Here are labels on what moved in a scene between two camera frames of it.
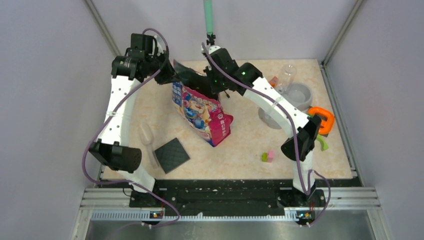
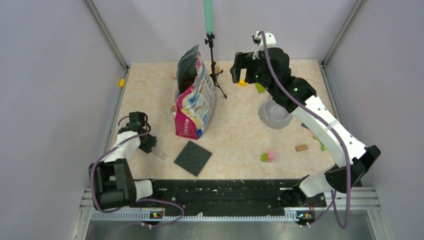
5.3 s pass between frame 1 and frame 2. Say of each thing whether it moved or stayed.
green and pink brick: stayed
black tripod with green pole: stayed
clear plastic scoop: moved
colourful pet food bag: moved
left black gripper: moved
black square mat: moved
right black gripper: moved
